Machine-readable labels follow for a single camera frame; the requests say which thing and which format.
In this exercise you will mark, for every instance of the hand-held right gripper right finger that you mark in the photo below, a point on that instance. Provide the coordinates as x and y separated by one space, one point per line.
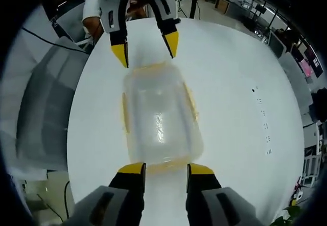
204 200

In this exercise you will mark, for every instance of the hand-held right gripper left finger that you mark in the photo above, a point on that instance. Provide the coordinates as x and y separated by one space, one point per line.
122 198

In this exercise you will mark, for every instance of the clear plastic box yellow buckles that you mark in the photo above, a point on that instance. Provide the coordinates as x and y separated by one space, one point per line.
158 108

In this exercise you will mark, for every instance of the yellow cabinet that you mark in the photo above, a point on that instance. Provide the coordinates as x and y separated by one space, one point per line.
221 5

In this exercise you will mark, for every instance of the green potted plant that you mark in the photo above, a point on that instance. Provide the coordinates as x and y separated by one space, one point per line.
291 212

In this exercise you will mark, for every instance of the grey mesh office chair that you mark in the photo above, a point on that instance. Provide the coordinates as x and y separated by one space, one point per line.
46 103

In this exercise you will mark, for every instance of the monitor with red screen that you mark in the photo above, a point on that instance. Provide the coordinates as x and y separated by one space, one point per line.
310 62

